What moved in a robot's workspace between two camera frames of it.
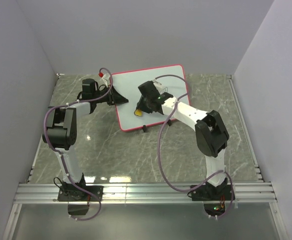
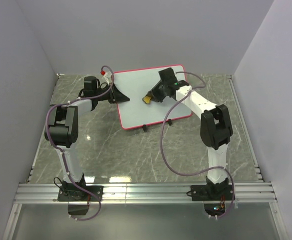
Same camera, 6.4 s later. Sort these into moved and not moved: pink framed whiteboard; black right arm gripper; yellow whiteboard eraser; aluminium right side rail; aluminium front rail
Moved: black right arm gripper; yellow whiteboard eraser
Not moved: aluminium right side rail; aluminium front rail; pink framed whiteboard
